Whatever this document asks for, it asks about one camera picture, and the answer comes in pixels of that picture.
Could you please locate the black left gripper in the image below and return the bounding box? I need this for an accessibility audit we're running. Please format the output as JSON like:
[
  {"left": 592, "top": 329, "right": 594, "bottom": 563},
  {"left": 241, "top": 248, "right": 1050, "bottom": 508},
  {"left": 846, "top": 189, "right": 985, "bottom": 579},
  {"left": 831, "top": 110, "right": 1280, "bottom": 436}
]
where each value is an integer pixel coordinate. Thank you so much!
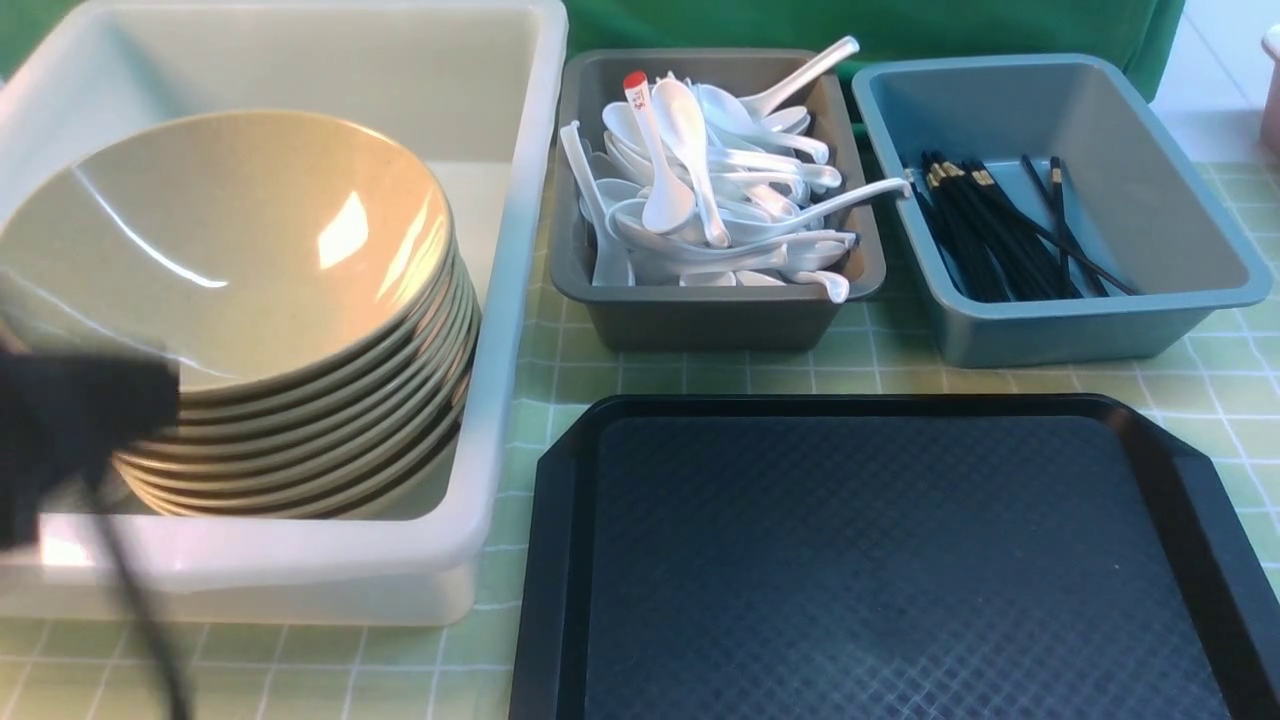
[{"left": 1, "top": 348, "right": 179, "bottom": 550}]

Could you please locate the beige noodle bowl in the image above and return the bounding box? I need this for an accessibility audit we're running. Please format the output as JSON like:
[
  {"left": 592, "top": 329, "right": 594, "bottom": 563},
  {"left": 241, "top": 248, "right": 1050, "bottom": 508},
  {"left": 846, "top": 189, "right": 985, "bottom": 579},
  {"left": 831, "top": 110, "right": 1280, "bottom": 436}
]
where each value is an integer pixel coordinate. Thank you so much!
[
  {"left": 137, "top": 288, "right": 428, "bottom": 455},
  {"left": 3, "top": 109, "right": 457, "bottom": 398},
  {"left": 179, "top": 243, "right": 470, "bottom": 427}
]

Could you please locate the large white plastic bin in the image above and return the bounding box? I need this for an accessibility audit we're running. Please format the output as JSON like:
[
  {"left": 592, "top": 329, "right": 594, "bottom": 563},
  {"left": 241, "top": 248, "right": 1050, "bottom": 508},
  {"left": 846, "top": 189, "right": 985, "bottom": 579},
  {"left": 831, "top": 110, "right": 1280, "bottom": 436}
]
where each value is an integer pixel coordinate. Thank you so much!
[{"left": 3, "top": 1, "right": 568, "bottom": 626}]

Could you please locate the black plastic serving tray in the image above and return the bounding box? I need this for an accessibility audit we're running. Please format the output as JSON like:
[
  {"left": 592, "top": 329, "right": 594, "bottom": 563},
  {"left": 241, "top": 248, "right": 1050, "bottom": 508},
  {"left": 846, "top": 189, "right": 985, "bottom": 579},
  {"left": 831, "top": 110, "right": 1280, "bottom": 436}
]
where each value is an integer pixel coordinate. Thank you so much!
[{"left": 509, "top": 393, "right": 1279, "bottom": 719}]

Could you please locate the red tipped white spoon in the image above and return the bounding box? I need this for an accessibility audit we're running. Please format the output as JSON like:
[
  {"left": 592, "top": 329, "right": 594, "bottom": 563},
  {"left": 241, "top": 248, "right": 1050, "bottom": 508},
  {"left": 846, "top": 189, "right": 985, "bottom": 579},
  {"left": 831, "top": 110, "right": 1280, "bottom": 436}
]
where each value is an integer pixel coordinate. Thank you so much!
[{"left": 623, "top": 70, "right": 696, "bottom": 234}]

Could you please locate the white ceramic soup spoon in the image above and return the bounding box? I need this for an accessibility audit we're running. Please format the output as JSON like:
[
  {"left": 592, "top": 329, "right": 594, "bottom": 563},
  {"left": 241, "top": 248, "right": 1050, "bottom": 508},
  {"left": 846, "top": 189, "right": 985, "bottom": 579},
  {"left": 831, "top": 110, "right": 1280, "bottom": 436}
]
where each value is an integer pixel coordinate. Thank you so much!
[{"left": 652, "top": 77, "right": 731, "bottom": 249}]

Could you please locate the white soup spoon upright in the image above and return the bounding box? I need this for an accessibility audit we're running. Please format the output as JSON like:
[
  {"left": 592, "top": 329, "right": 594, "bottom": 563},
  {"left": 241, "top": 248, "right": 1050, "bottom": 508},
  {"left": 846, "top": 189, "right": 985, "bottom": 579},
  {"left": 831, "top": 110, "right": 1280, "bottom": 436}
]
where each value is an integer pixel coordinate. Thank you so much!
[{"left": 739, "top": 36, "right": 860, "bottom": 119}]

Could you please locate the black chopstick gold band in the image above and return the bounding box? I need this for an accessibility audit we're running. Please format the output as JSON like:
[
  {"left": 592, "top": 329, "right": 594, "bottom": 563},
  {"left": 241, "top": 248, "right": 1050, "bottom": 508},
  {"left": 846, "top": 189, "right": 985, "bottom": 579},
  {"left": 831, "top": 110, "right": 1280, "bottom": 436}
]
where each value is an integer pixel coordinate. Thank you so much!
[
  {"left": 920, "top": 151, "right": 1011, "bottom": 304},
  {"left": 932, "top": 151, "right": 1053, "bottom": 301},
  {"left": 942, "top": 161, "right": 1082, "bottom": 301},
  {"left": 965, "top": 155, "right": 1139, "bottom": 299}
]

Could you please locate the lone black chopstick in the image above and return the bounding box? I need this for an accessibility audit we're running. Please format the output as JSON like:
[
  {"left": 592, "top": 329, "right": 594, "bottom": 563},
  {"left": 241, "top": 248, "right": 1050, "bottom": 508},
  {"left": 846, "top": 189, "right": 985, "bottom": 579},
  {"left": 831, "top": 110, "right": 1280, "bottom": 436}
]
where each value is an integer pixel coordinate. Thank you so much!
[{"left": 1044, "top": 155, "right": 1079, "bottom": 299}]

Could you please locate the blue plastic chopstick bin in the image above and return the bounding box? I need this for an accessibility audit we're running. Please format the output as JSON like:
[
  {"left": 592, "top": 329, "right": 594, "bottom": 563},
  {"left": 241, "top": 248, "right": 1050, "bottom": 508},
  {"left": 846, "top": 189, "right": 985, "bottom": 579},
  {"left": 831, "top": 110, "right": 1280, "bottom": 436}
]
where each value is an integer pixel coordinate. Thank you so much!
[{"left": 852, "top": 54, "right": 1272, "bottom": 368}]

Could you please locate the black cable bundle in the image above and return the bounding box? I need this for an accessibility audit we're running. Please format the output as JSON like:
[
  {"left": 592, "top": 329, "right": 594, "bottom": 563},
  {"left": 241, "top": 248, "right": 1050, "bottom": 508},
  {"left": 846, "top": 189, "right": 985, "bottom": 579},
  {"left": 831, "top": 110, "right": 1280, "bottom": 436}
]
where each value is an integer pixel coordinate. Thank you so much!
[{"left": 84, "top": 470, "right": 193, "bottom": 720}]

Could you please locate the white soup spoon long handle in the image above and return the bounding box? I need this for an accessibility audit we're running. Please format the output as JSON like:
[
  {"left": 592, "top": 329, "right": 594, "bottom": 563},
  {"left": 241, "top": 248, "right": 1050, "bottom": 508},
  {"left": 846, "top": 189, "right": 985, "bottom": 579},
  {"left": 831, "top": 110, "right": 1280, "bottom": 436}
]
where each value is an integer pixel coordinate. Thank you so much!
[{"left": 723, "top": 178, "right": 914, "bottom": 245}]

